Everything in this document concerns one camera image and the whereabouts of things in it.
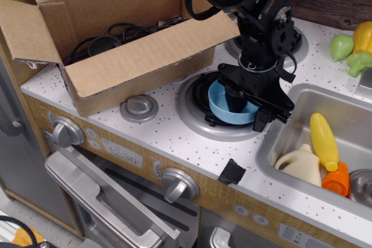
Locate front black coil burner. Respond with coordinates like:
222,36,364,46
177,71,260,142

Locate silver oven door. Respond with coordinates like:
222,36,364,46
44,146,201,248

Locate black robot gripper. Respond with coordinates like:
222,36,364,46
218,62,295,132

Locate yellow toy squeeze bottle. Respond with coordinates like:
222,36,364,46
310,113,339,172

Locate light blue plastic bowl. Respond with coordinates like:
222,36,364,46
208,80,258,125

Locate left silver oven knob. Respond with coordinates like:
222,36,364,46
52,116,85,148

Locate black coil burner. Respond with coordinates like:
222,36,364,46
177,71,260,142
226,24,309,70

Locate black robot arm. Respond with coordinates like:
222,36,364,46
185,0,301,132

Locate stainless steel sink basin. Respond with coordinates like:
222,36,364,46
256,84,371,220

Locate cream toy detergent jug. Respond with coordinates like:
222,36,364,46
274,144,322,187

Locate orange object on floor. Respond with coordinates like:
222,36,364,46
11,228,44,247

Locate silver oven knob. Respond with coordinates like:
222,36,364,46
52,116,85,148
162,167,200,203

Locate open cardboard box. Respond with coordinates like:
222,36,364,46
1,0,239,117

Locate right silver oven knob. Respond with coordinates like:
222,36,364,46
162,167,200,203

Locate green toy pear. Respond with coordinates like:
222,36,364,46
329,34,354,62

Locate green toy broccoli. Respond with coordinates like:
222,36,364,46
346,52,371,77

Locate black cables in box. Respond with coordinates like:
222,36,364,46
63,17,189,66

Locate yellow toy bell pepper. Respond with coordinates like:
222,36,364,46
353,21,372,54

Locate rear black coil burner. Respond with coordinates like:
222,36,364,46
226,24,309,70

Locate grey toy refrigerator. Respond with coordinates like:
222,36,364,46
1,63,79,233

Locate black cable on floor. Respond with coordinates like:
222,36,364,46
0,215,38,246

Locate silver stovetop knob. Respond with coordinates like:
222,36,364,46
120,95,159,123

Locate orange toy carrot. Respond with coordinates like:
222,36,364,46
322,162,350,197

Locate front black tape piece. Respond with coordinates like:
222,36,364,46
217,159,246,185

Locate silver lower drawer handle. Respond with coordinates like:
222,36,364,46
209,227,231,248

